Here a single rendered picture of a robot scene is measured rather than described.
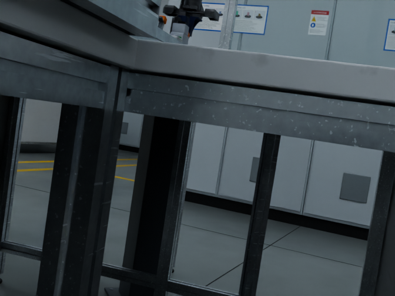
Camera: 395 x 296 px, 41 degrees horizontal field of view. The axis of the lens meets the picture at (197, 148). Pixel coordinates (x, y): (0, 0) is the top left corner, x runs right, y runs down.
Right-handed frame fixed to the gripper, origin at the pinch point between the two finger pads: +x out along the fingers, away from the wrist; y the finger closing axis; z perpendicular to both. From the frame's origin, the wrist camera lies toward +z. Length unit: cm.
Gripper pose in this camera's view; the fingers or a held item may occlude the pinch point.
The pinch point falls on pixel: (188, 27)
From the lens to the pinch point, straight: 182.7
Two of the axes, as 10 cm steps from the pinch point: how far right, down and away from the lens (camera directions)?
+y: -9.5, -1.6, 2.6
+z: 2.6, -0.2, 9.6
